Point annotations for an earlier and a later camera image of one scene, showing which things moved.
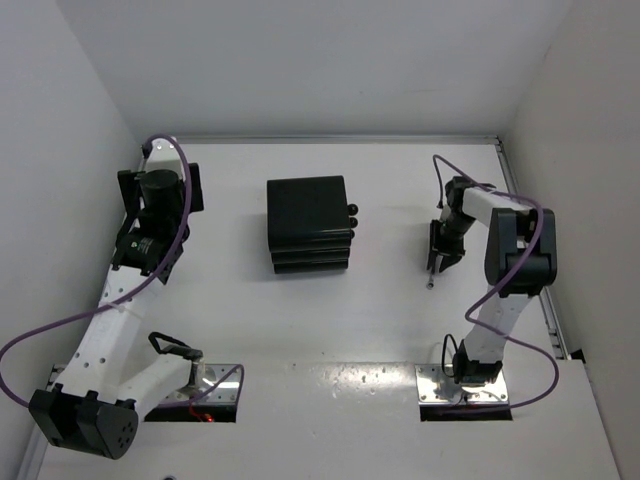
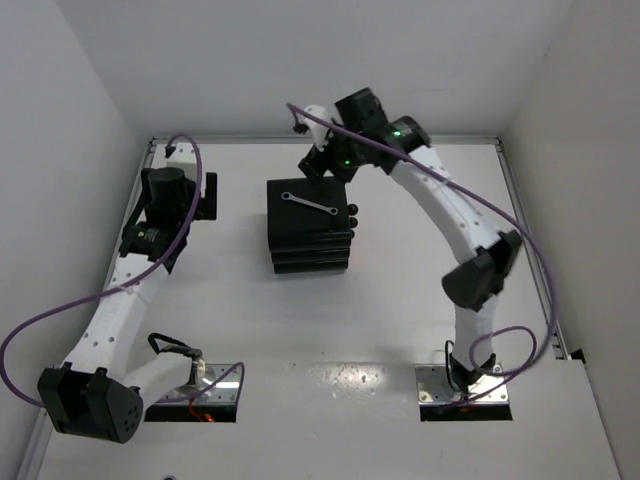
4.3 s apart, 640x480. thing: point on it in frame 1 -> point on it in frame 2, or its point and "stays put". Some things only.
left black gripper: [128, 180] -> [206, 204]
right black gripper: [450, 253] -> [316, 162]
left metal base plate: [208, 376] stays put
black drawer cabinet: [310, 225] stays put
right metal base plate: [436, 385] stays put
